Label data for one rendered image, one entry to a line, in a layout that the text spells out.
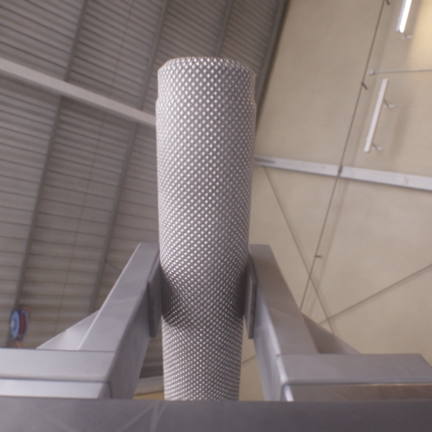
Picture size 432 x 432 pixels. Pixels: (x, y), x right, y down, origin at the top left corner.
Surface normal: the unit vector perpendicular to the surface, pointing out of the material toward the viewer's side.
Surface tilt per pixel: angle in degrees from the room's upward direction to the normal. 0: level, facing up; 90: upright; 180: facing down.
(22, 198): 167
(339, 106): 90
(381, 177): 90
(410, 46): 90
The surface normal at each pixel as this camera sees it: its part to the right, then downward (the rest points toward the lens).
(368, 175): -0.65, -0.12
